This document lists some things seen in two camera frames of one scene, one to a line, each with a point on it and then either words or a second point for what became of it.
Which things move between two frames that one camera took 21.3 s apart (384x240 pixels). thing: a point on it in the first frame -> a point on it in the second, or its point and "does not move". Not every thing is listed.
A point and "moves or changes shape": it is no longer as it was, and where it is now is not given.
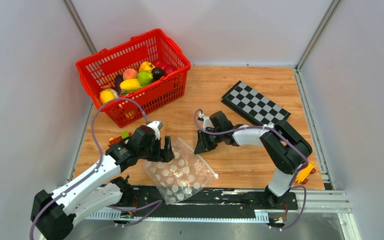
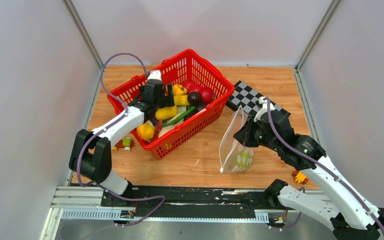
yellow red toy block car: x=303 y=174 does not move
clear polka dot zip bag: x=181 y=179 -> x=234 y=156
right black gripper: x=203 y=145 -> x=243 y=135
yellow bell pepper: x=146 y=66 -> x=178 y=90
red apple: x=169 y=68 -> x=206 y=94
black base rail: x=144 y=204 does not move
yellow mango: x=130 y=84 -> x=166 y=113
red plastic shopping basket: x=136 y=78 -> x=187 y=66
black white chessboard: x=249 y=102 does not move
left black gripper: x=166 y=155 -> x=168 y=101
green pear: x=144 y=77 moves or changes shape
